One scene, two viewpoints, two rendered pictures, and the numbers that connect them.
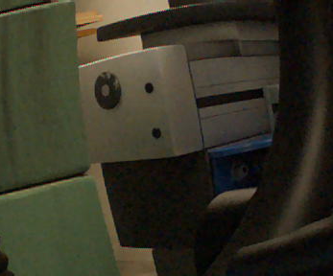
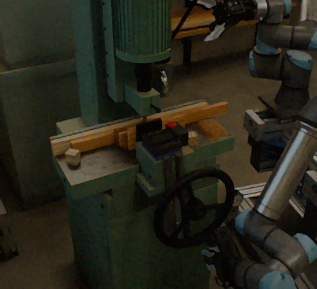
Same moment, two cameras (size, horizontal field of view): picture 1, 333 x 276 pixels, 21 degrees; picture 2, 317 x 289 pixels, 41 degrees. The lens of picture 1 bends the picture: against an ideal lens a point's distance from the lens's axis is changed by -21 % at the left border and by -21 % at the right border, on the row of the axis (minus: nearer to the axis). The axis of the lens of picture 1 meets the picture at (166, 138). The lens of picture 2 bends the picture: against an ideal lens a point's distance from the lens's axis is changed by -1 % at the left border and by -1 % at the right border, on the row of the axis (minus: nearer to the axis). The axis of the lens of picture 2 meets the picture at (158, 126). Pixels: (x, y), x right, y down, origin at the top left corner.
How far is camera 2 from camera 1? 1.24 m
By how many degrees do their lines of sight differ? 37
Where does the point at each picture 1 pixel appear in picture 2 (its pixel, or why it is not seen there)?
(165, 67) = (259, 127)
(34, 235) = (204, 193)
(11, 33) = not seen: hidden behind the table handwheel
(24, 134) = (207, 181)
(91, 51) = not seen: outside the picture
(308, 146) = (216, 222)
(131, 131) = (252, 132)
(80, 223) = (213, 189)
